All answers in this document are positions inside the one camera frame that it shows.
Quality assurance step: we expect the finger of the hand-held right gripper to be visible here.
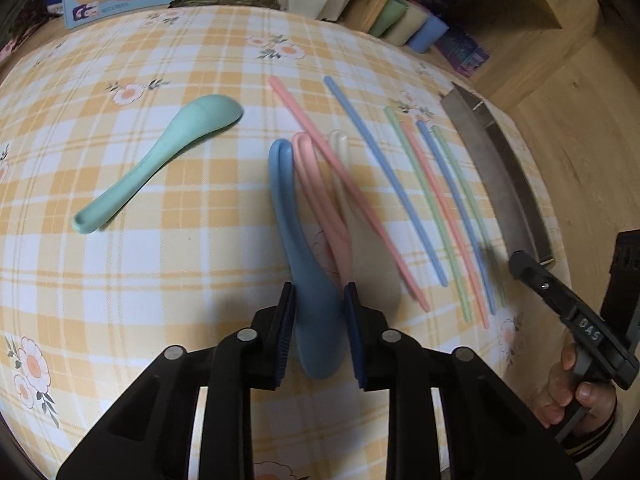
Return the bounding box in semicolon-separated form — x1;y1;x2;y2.
509;250;633;391

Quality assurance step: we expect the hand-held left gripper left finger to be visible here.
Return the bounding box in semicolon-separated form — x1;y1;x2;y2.
56;281;297;480

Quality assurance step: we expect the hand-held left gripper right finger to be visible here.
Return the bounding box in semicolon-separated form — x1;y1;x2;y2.
343;281;583;480

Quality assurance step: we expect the blue plastic spoon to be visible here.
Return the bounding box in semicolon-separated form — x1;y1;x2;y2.
268;140;351;380

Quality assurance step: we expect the pink plastic spoon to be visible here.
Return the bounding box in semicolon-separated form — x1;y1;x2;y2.
291;132;353;286

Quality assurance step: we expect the green chopstick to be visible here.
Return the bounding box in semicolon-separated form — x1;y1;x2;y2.
384;106;473;323
432;125;508;308

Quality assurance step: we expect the blue chopstick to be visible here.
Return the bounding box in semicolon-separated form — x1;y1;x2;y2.
324;76;447;286
416;120;498;316

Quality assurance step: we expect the pink chopstick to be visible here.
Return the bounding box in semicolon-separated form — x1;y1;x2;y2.
400;119;491;330
269;76;432;312

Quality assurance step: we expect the metal tray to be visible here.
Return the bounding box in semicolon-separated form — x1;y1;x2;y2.
440;82;557;267

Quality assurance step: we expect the translucent white plastic spoon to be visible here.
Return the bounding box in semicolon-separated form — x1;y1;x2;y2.
327;130;351;201

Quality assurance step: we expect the green plastic spoon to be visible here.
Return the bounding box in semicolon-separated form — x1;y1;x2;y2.
73;96;244;233

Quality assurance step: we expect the person's right forearm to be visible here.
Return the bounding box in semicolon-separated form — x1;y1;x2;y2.
567;400;631;463

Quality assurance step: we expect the person's right hand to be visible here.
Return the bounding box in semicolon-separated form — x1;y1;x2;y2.
534;345;617;433

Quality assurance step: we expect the yellow plaid floral tablecloth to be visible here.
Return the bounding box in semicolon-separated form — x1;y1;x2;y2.
0;5;573;480

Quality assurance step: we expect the purple box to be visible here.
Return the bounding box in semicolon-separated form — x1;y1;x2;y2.
432;30;491;78

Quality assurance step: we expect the blue cup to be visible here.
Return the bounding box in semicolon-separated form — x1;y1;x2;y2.
407;14;446;54

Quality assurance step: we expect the beige cup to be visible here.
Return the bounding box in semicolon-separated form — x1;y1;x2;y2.
387;5;428;47

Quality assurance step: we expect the green cup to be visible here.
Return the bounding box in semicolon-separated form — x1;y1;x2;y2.
372;0;408;38

